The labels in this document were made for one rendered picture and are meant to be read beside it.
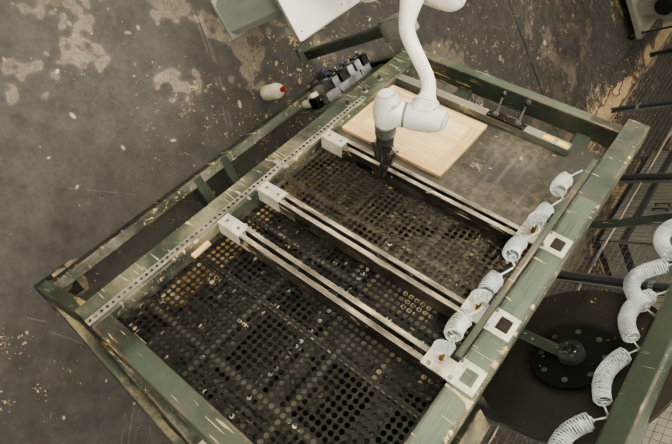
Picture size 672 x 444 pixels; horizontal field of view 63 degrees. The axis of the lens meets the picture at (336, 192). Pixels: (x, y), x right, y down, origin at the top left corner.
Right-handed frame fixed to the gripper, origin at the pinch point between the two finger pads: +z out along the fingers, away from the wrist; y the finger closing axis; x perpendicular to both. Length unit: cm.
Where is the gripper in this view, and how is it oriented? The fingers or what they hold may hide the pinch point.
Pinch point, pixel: (383, 169)
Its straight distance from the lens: 243.2
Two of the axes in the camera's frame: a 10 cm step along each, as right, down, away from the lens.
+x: 6.3, -5.8, 5.2
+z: 0.3, 6.9, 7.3
